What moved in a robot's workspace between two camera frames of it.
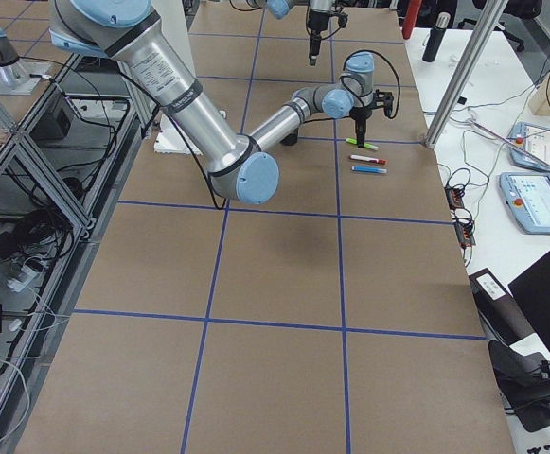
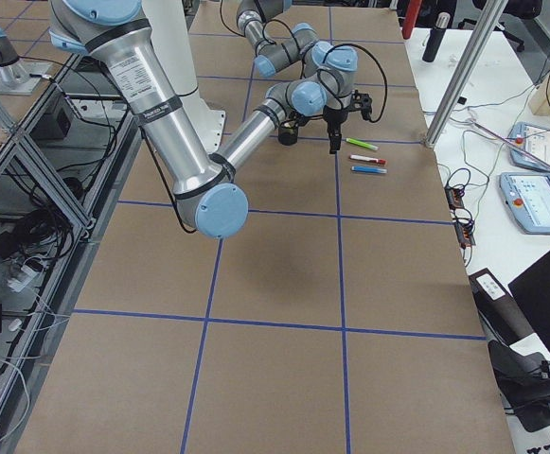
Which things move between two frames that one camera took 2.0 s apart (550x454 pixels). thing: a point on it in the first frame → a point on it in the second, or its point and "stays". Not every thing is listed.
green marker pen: [353, 141] stays
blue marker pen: [369, 169] stays
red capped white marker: [368, 159] stays
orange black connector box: [453, 197] stays
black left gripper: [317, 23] → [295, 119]
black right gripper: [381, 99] → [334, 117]
